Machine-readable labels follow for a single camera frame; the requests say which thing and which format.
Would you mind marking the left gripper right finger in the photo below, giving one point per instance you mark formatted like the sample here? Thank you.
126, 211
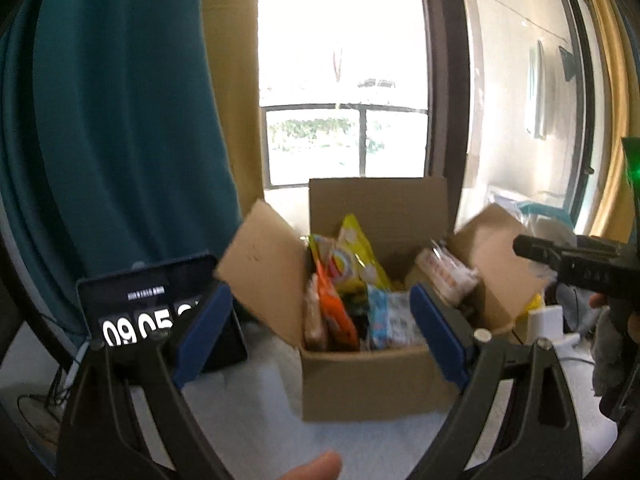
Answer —
539, 435

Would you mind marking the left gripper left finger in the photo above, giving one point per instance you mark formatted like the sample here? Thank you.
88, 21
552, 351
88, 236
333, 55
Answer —
100, 436

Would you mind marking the toast bread bag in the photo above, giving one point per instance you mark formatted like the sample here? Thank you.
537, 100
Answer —
451, 278

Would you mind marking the blue white snack bag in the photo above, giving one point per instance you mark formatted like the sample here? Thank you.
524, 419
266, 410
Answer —
391, 322

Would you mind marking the orange snack bag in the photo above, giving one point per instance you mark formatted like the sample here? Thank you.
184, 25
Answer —
339, 323

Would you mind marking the clear cracker pack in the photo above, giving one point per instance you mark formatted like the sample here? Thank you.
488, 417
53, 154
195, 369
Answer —
315, 335

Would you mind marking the operator thumb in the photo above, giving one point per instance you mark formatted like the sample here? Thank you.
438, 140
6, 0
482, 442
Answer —
327, 466

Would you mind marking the yellow curtain right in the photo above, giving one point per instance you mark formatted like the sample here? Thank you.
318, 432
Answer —
615, 214

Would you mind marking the yellow curtain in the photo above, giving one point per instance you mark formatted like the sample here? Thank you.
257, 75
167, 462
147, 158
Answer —
231, 36
615, 214

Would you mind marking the yellow wet wipes pack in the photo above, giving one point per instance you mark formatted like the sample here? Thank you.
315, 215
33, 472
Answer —
535, 303

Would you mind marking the black tablet clock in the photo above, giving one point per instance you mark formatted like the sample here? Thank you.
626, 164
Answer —
180, 296

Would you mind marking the brown cardboard box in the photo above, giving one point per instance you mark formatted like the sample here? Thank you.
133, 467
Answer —
268, 265

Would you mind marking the yellow snack bag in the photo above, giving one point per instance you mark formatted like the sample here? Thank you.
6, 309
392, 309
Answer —
352, 262

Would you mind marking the teal curtain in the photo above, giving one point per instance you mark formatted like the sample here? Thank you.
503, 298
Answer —
111, 147

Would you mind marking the yellow curtain left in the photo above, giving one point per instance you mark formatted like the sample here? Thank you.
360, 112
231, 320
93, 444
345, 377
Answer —
231, 36

